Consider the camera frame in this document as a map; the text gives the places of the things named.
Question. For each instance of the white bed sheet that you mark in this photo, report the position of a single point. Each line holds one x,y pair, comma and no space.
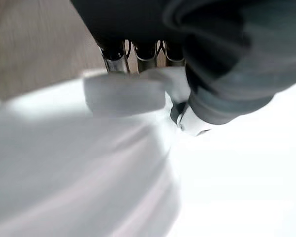
148,172

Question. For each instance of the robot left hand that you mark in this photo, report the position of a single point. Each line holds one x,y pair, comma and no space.
212,49

